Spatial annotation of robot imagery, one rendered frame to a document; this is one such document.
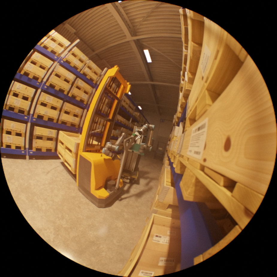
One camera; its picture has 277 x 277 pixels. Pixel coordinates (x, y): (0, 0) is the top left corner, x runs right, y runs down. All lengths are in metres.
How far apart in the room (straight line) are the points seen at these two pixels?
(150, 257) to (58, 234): 1.07
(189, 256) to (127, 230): 1.30
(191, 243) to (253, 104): 0.34
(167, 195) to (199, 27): 1.52
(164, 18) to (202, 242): 6.84
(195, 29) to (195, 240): 1.06
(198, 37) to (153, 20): 5.90
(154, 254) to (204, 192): 0.74
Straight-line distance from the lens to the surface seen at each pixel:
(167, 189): 0.96
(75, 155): 1.79
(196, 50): 0.81
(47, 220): 1.62
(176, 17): 6.47
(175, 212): 1.18
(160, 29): 6.80
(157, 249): 0.98
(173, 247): 1.06
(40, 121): 2.88
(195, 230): 0.33
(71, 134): 2.96
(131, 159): 2.70
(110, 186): 1.68
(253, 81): 0.19
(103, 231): 1.48
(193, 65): 1.01
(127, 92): 2.20
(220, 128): 0.24
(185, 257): 0.34
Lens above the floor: 1.35
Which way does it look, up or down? 1 degrees up
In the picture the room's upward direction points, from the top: 15 degrees clockwise
